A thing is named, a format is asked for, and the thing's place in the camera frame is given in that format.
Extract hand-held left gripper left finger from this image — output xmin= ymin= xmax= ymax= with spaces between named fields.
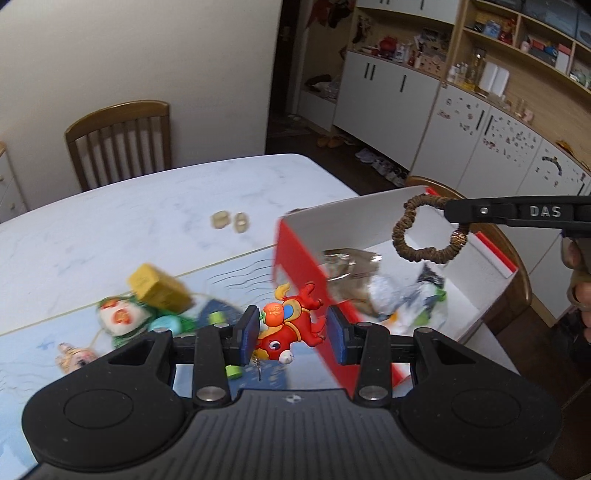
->
xmin=107 ymin=305 xmax=262 ymax=407

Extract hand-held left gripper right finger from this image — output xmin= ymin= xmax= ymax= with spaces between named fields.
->
xmin=326 ymin=305 xmax=476 ymax=407

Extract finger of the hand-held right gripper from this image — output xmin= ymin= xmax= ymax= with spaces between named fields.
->
xmin=444 ymin=196 xmax=511 ymax=226

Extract green tube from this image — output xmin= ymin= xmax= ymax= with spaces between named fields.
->
xmin=207 ymin=310 xmax=243 ymax=380

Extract red horse toy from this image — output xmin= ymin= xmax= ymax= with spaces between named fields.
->
xmin=252 ymin=282 xmax=326 ymax=367

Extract gold foil tray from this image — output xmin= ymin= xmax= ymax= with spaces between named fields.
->
xmin=321 ymin=247 xmax=384 ymax=315

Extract brown bead bracelet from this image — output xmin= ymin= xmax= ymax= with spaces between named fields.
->
xmin=392 ymin=194 xmax=472 ymax=265

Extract white green plastic packet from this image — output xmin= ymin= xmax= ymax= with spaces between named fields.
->
xmin=369 ymin=272 xmax=448 ymax=333

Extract red cardboard shoe box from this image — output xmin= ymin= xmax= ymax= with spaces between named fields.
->
xmin=272 ymin=185 xmax=518 ymax=400

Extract small yellow box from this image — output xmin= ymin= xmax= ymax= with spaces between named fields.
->
xmin=127 ymin=263 xmax=194 ymax=313

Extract cloth charm with green tassel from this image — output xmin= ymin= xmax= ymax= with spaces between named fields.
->
xmin=96 ymin=295 xmax=155 ymax=349

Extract doll head keychain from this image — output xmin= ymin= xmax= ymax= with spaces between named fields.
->
xmin=56 ymin=342 xmax=98 ymax=374

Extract person's right hand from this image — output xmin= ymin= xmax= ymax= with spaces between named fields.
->
xmin=562 ymin=234 xmax=591 ymax=342

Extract small teal charm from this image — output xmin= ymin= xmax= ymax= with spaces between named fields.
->
xmin=150 ymin=314 xmax=197 ymax=335

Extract light wooden chair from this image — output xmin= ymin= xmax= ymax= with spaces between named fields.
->
xmin=406 ymin=175 xmax=533 ymax=330

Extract white shoes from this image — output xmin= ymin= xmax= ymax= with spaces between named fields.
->
xmin=355 ymin=148 xmax=409 ymax=185

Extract white canisters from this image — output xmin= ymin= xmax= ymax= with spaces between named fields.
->
xmin=478 ymin=62 xmax=511 ymax=95

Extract blue patterned table mat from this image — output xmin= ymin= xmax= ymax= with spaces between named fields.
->
xmin=0 ymin=244 xmax=342 ymax=402

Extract dark wooden door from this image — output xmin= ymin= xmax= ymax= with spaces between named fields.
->
xmin=265 ymin=0 xmax=310 ymax=155

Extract red hanging bags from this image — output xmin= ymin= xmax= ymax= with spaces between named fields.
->
xmin=314 ymin=0 xmax=356 ymax=28

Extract dark wooden chair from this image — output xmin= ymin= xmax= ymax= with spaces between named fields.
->
xmin=65 ymin=100 xmax=172 ymax=192

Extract white wooden sideboard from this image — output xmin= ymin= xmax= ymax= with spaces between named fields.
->
xmin=0 ymin=141 xmax=28 ymax=224

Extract large white wall cabinet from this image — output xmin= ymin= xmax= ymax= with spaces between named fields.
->
xmin=300 ymin=0 xmax=591 ymax=333

